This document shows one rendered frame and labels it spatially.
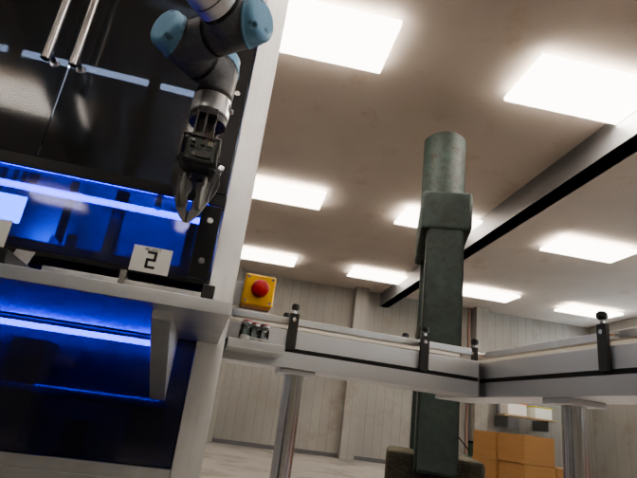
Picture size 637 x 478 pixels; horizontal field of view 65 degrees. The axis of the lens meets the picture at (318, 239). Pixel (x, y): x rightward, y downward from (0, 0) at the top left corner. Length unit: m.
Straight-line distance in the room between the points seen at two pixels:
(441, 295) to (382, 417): 8.11
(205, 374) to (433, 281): 2.93
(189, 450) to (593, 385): 0.81
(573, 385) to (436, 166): 3.61
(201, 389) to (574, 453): 0.79
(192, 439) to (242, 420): 10.19
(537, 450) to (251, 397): 6.08
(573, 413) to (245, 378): 10.32
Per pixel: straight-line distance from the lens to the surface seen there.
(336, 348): 1.30
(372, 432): 11.74
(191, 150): 0.94
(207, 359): 1.14
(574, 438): 1.25
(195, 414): 1.14
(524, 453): 7.39
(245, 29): 0.90
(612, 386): 1.10
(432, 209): 4.09
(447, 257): 3.97
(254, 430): 11.34
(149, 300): 0.76
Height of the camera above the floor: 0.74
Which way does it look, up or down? 19 degrees up
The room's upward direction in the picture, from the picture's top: 8 degrees clockwise
